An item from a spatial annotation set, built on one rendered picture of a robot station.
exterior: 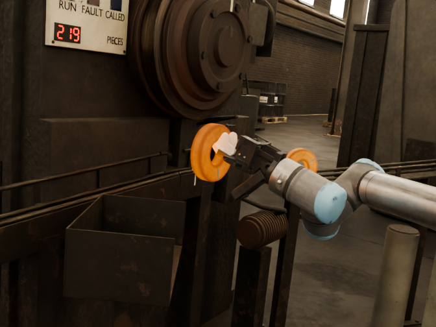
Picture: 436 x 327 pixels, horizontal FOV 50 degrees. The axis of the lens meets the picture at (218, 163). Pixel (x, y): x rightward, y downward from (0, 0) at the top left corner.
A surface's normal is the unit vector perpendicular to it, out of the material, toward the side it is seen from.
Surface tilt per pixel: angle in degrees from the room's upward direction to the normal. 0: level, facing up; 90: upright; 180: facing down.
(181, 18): 71
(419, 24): 90
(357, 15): 90
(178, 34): 86
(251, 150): 89
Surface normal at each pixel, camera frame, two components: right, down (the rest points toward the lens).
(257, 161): -0.59, 0.08
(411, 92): -0.76, 0.04
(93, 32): 0.81, 0.18
